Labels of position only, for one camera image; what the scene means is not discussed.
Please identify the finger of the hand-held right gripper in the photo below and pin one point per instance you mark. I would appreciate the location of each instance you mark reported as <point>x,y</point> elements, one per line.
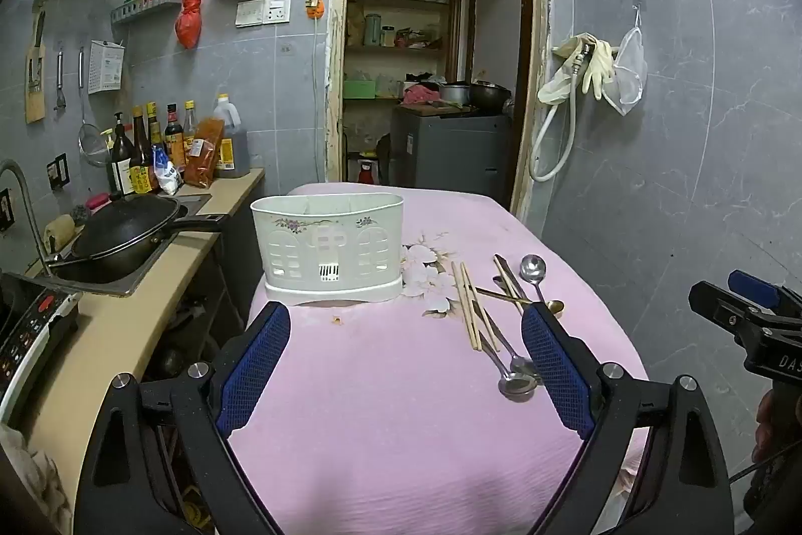
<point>755,285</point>
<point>720,309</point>

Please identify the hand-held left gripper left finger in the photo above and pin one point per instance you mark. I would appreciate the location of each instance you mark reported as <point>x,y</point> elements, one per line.
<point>254,369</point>

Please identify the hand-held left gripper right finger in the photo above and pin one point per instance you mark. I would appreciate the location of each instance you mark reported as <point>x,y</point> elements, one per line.
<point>557,369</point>

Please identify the gold spoon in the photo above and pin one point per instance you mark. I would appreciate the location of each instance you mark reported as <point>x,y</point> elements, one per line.
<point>554,307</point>

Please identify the wooden chopstick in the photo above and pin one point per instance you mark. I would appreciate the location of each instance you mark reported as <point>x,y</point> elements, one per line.
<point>503,275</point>
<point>463,306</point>
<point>510,277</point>
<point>471,290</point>

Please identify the white plastic utensil holder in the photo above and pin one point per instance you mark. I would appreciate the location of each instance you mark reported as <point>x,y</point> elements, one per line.
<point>294,253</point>

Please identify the person's right hand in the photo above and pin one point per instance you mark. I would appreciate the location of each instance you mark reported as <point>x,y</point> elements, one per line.
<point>765,425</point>

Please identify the pink floral tablecloth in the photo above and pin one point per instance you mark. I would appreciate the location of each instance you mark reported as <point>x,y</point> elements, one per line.
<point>388,416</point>

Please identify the beige kitchen counter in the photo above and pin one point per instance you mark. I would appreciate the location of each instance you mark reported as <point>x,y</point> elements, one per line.
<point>113,328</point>

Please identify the steel sink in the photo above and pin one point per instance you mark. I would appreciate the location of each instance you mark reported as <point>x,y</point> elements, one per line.
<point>119,285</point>

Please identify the black wok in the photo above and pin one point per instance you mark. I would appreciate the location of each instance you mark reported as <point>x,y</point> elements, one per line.
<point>125,228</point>

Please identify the white blue salt bag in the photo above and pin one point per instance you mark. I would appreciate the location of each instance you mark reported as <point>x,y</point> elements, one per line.
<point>168,173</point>

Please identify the orange spice packet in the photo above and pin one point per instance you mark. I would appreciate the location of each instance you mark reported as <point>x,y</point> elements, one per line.
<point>205,152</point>

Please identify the red label bottle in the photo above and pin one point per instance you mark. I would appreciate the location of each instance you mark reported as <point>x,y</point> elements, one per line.
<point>366,173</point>

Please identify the induction cooker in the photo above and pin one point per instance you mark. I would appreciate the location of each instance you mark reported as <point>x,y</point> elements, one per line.
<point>31,328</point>

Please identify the pink scrub pad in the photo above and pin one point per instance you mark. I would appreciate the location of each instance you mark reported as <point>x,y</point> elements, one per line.
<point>99,200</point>

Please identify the large oil jug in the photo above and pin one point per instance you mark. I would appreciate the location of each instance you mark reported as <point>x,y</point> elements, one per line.
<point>229,134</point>

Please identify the white mesh bag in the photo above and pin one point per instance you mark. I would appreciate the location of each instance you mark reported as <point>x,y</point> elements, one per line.
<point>626,84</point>

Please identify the dark pump bottle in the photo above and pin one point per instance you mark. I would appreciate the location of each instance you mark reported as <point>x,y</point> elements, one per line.
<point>121,165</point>

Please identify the grey cabinet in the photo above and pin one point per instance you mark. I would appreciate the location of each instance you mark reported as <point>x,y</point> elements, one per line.
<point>451,146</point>

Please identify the white rag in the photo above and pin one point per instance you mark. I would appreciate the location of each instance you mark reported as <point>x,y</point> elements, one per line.
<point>28,478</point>

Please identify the clear glass bottle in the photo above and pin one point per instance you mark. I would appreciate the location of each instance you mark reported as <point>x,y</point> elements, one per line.
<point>190,118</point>

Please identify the cream rubber gloves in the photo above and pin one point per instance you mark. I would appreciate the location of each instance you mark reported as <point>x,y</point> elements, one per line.
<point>595,62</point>

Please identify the steel faucet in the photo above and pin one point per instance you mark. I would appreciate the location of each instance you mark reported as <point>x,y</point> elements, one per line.
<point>28,203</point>

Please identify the dark metal bowl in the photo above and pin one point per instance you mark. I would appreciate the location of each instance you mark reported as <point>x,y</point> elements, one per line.
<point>489,96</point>

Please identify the steel pot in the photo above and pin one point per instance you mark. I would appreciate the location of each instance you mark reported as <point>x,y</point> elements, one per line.
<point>454,94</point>

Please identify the green box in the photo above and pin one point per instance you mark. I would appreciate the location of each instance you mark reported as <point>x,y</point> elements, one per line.
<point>359,89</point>

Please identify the pink cloth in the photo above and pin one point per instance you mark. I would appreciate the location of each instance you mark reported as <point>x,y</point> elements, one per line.
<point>420,95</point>

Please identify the steel peeler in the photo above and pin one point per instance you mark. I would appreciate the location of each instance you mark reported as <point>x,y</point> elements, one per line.
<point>60,84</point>

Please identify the red plastic bag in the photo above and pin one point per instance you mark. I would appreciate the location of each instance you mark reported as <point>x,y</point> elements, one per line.
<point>189,21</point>

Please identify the green thermos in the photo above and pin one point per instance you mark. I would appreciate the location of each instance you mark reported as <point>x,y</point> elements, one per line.
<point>373,30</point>

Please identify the wooden cutting board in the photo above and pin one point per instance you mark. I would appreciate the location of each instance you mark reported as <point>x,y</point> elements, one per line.
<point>36,84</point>

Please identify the black wall socket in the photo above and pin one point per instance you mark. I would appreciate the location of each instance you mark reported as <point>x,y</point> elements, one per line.
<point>6,209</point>
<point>57,171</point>

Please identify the wooden door frame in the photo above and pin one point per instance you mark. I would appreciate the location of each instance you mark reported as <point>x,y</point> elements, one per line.
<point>335,71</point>

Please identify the white wall box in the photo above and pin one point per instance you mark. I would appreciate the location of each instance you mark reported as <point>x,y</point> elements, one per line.
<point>105,68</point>

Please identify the white switch socket panel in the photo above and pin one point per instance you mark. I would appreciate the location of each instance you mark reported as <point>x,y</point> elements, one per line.
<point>263,11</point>

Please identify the orange wall plug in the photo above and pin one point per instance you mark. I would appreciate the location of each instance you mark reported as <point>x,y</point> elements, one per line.
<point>314,7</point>

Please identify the grey wall rack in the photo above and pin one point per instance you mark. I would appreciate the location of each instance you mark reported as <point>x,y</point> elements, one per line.
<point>147,5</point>

